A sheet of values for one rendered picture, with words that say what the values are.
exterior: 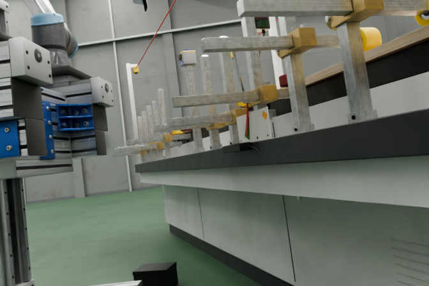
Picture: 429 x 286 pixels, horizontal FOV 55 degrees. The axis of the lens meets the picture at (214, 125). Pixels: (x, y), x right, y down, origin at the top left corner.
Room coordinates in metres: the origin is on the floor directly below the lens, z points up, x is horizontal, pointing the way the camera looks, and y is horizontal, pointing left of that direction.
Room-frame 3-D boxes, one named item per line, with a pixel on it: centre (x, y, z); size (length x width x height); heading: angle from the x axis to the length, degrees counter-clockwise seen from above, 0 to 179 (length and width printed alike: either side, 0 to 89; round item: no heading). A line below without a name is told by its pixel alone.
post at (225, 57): (1.62, -0.08, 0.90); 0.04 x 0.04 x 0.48; 19
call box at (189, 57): (2.10, 0.09, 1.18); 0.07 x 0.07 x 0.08; 19
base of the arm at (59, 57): (1.49, 0.57, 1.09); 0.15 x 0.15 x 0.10
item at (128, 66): (4.05, 0.74, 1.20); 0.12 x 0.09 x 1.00; 109
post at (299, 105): (1.15, -0.24, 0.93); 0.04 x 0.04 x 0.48; 19
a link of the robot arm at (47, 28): (1.50, 0.57, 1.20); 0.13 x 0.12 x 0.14; 3
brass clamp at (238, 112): (1.60, -0.08, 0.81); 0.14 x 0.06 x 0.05; 19
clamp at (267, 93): (1.36, -0.17, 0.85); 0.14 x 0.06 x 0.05; 19
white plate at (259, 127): (1.40, -0.13, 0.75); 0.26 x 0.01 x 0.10; 19
